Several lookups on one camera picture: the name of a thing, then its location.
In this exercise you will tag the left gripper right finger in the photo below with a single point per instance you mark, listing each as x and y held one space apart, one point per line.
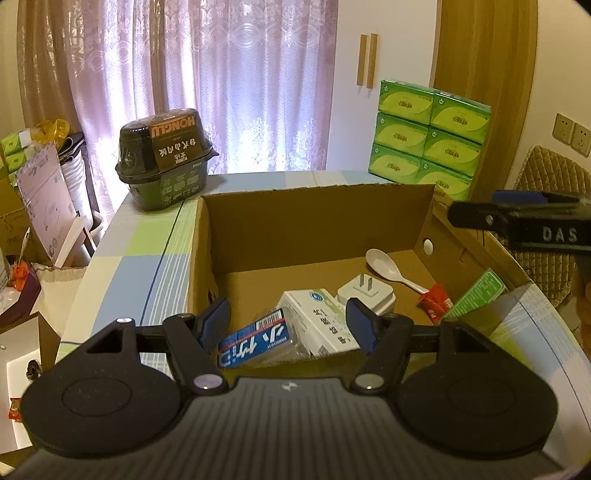
386 342

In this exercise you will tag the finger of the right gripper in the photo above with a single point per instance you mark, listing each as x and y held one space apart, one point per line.
532 197
494 217

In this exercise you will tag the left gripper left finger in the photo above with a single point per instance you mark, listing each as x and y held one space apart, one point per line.
191 340

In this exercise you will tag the white square night light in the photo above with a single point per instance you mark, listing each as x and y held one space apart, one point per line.
375 294

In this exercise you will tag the red candy packet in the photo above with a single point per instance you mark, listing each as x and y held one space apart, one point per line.
436 303

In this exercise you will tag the white plastic spoon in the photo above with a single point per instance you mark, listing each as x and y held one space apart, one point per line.
385 267

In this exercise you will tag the blue white small box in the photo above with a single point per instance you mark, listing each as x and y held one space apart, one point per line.
252 342

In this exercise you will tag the plaid tablecloth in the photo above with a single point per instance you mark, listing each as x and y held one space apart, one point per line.
142 270

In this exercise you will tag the green tissue pack stack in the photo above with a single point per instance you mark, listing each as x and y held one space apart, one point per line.
428 136

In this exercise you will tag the brown cardboard box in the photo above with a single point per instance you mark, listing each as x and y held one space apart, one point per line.
250 247

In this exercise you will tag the dark open gift box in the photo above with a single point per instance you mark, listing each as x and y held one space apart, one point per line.
28 289

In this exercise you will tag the dark food container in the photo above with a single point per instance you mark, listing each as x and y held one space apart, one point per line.
163 158

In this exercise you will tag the brown cardboard carton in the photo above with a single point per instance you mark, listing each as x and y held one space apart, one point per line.
14 222

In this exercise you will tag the lace curtain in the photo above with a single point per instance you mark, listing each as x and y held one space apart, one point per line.
259 73

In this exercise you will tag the wall power sockets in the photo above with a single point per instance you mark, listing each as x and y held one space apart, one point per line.
572 134

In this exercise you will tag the wooden door handles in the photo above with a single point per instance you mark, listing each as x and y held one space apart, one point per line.
367 60

